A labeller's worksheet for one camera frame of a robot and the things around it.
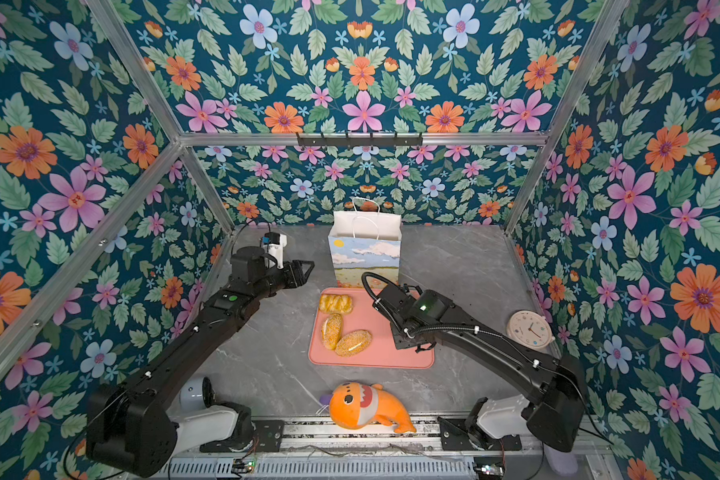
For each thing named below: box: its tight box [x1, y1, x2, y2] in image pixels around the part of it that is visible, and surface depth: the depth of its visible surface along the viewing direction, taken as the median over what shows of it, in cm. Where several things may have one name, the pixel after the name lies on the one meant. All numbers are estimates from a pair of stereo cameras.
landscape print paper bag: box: [328, 197, 402, 288], surface depth 90 cm
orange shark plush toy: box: [330, 382, 417, 433], surface depth 73 cm
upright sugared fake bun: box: [321, 313, 343, 350], surface depth 90 cm
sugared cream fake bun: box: [334, 330, 373, 357], surface depth 87 cm
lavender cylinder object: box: [543, 443, 579, 477], surface depth 69 cm
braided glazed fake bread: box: [318, 294, 353, 315], surface depth 95 cm
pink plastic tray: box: [308, 288, 435, 370], surface depth 89 cm
